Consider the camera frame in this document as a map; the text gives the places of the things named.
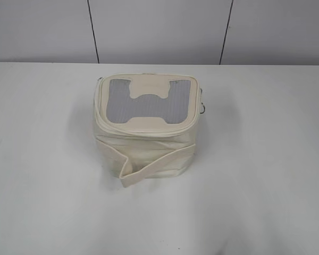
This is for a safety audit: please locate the cream canvas zipper bag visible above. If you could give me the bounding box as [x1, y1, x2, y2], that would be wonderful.
[93, 73, 202, 187]

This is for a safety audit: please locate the silver ring zipper pull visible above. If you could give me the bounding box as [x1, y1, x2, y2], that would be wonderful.
[200, 103, 206, 114]

